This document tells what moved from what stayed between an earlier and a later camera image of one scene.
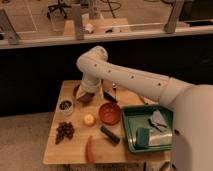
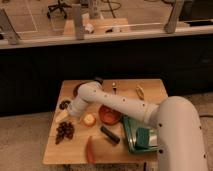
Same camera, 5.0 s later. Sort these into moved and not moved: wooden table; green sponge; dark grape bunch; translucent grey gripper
Moved: translucent grey gripper
Not moved: green sponge; dark grape bunch; wooden table
